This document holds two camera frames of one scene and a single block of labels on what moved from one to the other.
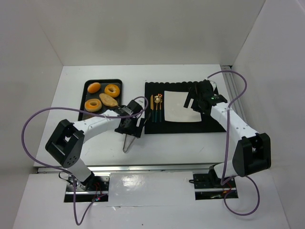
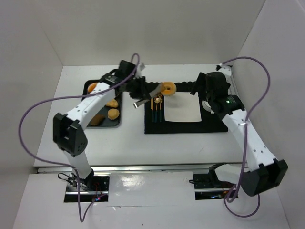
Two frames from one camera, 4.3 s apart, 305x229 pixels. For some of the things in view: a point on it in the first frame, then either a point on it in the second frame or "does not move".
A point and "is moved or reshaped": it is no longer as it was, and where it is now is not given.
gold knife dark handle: (152, 107) does not move
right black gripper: (195, 101) -> (198, 81)
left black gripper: (130, 131) -> (142, 88)
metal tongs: (129, 139) -> (154, 93)
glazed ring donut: (116, 88) is moved or reshaped
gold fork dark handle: (161, 99) does not move
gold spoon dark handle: (157, 99) does not move
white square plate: (174, 109) does not move
